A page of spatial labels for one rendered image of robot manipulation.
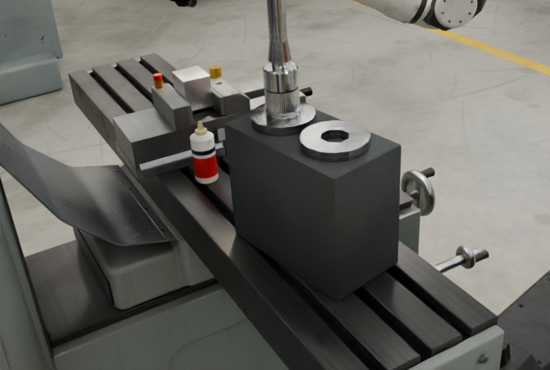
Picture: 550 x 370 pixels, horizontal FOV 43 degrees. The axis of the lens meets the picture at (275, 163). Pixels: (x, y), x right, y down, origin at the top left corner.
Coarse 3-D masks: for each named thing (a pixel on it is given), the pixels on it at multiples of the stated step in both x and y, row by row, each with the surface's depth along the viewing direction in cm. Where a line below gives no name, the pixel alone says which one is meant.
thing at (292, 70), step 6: (264, 66) 91; (270, 66) 91; (288, 66) 90; (294, 66) 90; (264, 72) 90; (270, 72) 89; (276, 72) 89; (282, 72) 89; (288, 72) 89; (294, 72) 89; (270, 78) 89; (276, 78) 89; (282, 78) 89; (288, 78) 89
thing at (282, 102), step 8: (264, 80) 90; (272, 80) 89; (280, 80) 89; (288, 80) 89; (296, 80) 90; (264, 88) 92; (272, 88) 90; (280, 88) 90; (288, 88) 90; (296, 88) 91; (264, 96) 92; (272, 96) 90; (280, 96) 90; (288, 96) 90; (296, 96) 91; (272, 104) 91; (280, 104) 91; (288, 104) 91; (296, 104) 92; (272, 112) 92; (280, 112) 91; (288, 112) 91; (296, 112) 92
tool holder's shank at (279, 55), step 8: (272, 0) 85; (280, 0) 85; (272, 8) 86; (280, 8) 86; (272, 16) 86; (280, 16) 86; (272, 24) 87; (280, 24) 87; (272, 32) 87; (280, 32) 87; (272, 40) 88; (280, 40) 88; (272, 48) 88; (280, 48) 88; (288, 48) 89; (272, 56) 89; (280, 56) 88; (288, 56) 89; (272, 64) 90; (280, 64) 89; (288, 64) 90
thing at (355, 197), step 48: (240, 144) 94; (288, 144) 89; (336, 144) 85; (384, 144) 87; (240, 192) 99; (288, 192) 89; (336, 192) 81; (384, 192) 88; (288, 240) 93; (336, 240) 85; (384, 240) 91; (336, 288) 88
